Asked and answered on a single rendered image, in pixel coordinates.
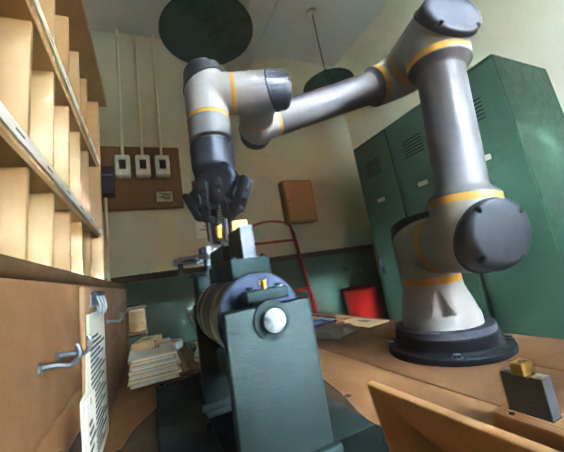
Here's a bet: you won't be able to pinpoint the white printed paper sheet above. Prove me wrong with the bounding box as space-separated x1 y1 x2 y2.
79 310 110 452

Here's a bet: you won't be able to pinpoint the grey tray fin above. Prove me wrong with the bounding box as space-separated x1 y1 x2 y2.
499 367 563 423

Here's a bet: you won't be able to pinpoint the stack of cream envelopes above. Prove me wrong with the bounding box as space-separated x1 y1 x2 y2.
126 333 184 391

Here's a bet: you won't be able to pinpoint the red hand truck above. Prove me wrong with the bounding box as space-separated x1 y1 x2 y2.
251 220 318 312

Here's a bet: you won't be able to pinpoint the dark machine drum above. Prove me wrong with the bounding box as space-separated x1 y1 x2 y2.
194 271 302 354

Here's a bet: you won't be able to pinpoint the dark round base plate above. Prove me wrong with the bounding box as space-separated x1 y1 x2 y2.
388 317 520 367

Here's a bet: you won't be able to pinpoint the clear plastic bag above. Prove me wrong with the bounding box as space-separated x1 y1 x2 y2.
314 323 349 340

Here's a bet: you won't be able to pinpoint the green cancelling machine body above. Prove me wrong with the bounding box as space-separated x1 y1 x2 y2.
154 253 389 452

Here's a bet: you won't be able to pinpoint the wooden pigeonhole shelf unit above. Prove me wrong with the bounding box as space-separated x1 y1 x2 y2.
0 0 130 452

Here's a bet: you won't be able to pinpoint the white wall conduit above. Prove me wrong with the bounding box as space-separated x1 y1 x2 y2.
115 29 126 156
134 37 146 156
150 37 164 157

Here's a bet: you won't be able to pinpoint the red bucket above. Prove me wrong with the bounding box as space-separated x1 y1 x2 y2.
342 268 385 319

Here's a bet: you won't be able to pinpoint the black wall box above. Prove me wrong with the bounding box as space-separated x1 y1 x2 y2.
101 166 117 198

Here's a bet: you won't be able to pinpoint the grey date die block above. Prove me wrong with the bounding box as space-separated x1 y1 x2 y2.
228 224 258 262

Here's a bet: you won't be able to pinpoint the cream labelled envelope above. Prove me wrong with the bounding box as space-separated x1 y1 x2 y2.
336 316 391 331

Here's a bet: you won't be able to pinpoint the twine spool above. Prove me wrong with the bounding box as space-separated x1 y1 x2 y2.
126 305 149 338

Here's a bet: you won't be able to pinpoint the white round knob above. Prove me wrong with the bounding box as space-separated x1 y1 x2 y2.
262 307 288 335

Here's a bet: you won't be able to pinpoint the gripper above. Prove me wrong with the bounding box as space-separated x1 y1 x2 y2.
182 133 255 224

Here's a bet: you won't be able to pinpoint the green pendant lamp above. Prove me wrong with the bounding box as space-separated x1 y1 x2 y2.
158 0 255 64
302 8 355 94

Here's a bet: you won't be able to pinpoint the pale thin wall pipe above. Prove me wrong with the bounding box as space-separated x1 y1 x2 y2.
102 196 110 280

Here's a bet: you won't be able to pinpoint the green lockers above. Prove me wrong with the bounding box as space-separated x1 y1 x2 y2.
353 54 564 340

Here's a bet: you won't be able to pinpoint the slanted wooden board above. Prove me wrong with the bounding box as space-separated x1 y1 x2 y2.
367 380 552 452

